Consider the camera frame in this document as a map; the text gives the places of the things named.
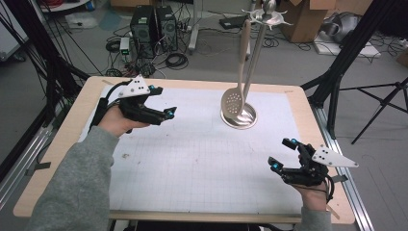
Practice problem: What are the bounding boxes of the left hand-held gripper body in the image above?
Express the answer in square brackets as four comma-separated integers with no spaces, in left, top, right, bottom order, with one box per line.
[116,74,152,123]

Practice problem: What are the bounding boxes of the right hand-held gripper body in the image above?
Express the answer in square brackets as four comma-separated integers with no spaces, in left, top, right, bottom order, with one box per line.
[282,143,360,188]

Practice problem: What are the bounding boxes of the metal utensil stand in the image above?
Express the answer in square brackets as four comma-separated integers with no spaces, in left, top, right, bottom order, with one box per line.
[219,0,293,131]

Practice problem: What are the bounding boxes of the beige slotted spoon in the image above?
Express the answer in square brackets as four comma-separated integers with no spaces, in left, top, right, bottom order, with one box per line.
[220,18,252,120]

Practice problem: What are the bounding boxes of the person's right hand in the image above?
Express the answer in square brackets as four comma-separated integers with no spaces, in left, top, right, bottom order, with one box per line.
[290,180,332,213]

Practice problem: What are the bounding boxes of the person's left hand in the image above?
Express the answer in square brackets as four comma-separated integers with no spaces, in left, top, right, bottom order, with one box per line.
[96,104,152,139]

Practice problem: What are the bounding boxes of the white device with green light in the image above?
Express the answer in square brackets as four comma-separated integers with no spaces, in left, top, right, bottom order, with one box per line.
[119,37,131,56]

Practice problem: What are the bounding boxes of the black computer tower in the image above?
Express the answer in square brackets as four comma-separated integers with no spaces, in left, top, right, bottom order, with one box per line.
[155,5,179,53]
[129,5,159,60]

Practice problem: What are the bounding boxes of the white grid mat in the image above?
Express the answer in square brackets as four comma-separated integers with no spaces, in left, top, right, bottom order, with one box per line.
[78,86,304,216]

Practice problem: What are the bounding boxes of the black tripod stand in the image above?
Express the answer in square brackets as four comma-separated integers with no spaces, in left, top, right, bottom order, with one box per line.
[339,76,408,145]

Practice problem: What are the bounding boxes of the black flat device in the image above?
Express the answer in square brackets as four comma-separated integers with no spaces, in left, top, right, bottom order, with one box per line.
[218,14,250,30]

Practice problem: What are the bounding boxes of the flat white board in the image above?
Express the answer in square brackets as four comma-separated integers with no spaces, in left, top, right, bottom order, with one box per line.
[313,40,382,59]

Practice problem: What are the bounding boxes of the large open cardboard box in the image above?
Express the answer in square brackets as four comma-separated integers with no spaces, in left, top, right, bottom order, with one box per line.
[277,0,342,43]

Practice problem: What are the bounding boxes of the grey vacuum cleaner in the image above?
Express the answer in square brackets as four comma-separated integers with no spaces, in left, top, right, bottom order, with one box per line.
[321,12,361,44]

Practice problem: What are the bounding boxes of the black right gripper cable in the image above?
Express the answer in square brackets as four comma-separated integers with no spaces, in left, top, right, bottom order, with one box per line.
[322,173,337,205]

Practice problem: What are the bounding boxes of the coiled black cable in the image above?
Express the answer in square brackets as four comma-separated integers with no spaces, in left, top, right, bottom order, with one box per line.
[165,52,190,70]

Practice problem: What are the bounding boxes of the aluminium rail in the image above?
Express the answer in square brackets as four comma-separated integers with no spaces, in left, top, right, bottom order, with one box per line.
[0,124,54,210]
[312,105,375,231]

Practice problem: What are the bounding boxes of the black frame struts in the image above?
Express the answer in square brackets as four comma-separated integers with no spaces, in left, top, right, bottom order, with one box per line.
[0,0,91,181]

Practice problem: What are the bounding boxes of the black frame post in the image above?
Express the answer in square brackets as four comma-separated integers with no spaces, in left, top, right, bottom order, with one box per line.
[300,0,408,140]

